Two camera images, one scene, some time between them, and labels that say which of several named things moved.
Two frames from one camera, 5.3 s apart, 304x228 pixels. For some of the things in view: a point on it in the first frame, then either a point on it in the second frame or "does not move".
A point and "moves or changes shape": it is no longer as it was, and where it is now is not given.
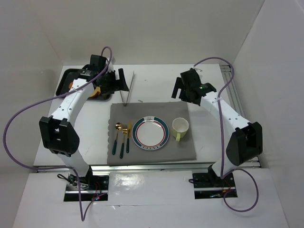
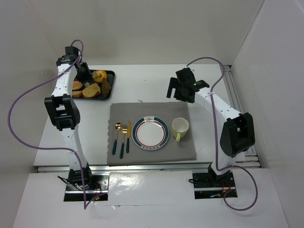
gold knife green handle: (129, 136) does not move
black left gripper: (118, 82) → (83, 72)
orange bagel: (97, 92) moves or changes shape
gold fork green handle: (124, 130) does not move
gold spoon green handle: (118, 127) does not move
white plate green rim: (150, 133) does not move
